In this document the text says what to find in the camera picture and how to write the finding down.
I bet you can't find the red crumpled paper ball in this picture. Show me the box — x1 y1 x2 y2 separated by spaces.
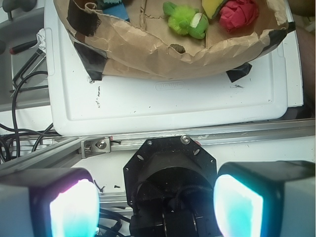
219 0 259 32

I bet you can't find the brown paper bag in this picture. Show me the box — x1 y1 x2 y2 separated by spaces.
54 0 295 80

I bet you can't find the gripper glowing gel right finger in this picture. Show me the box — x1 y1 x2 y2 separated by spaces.
213 160 316 237

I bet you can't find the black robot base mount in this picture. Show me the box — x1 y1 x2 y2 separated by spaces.
123 136 221 237

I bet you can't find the gripper glowing gel left finger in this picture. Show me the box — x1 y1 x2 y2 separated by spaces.
0 168 100 237

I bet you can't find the green plush frog toy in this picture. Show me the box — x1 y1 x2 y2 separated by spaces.
162 1 209 40

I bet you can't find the black cable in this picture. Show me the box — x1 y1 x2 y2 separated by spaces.
0 71 54 163

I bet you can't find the teal fabric cloth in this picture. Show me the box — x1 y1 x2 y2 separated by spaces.
97 0 122 10

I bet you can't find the blue block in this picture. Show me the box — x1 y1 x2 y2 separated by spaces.
103 2 130 22

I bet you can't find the yellow green sponge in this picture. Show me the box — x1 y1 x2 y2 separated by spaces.
202 0 227 19

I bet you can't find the aluminium frame rail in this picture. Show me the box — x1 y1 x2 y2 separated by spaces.
0 118 316 172

